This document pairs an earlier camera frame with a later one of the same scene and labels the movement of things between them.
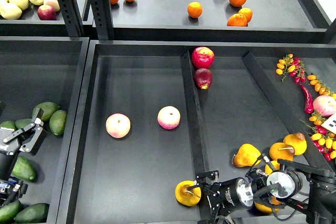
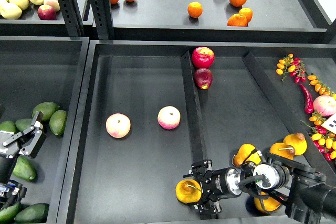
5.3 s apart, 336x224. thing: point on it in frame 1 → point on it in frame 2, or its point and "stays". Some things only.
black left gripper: (8, 152) stays
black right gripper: (226, 196) → (217, 184)
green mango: (24, 168) stays
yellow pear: (186, 197) stays
